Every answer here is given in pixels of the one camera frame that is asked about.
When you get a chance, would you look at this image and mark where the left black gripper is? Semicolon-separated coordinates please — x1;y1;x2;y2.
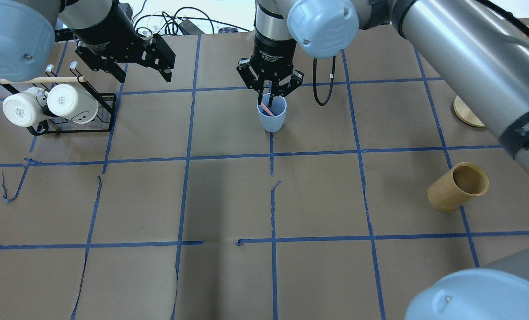
74;18;176;84

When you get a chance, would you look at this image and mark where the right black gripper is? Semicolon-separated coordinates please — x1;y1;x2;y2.
236;38;304;112

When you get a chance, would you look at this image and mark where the pink chopstick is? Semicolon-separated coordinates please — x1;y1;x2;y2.
259;103;276;117

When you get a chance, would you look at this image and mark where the light blue plastic cup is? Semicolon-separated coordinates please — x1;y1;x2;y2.
257;93;288;133

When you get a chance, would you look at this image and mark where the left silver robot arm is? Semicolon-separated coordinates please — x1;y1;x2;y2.
0;0;176;83

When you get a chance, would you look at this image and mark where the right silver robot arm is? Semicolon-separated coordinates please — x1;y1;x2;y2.
236;0;529;320

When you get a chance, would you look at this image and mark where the round wooden cup stand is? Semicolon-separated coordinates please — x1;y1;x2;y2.
452;96;485;128

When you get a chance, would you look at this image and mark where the black power brick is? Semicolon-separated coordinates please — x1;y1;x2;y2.
178;20;205;35

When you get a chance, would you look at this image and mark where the white mug left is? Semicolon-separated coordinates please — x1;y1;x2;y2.
47;84;99;124

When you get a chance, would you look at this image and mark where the white mug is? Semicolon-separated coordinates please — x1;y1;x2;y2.
47;84;99;124
2;87;51;128

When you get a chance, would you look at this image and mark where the white mug right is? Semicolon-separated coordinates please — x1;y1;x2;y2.
2;87;51;128

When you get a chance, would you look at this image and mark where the bamboo cylinder holder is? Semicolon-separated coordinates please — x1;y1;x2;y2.
427;162;490;212

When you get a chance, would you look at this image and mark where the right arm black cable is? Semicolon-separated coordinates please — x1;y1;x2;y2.
313;56;337;106

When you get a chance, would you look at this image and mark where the black wire mug rack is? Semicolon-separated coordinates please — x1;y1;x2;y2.
0;61;116;136

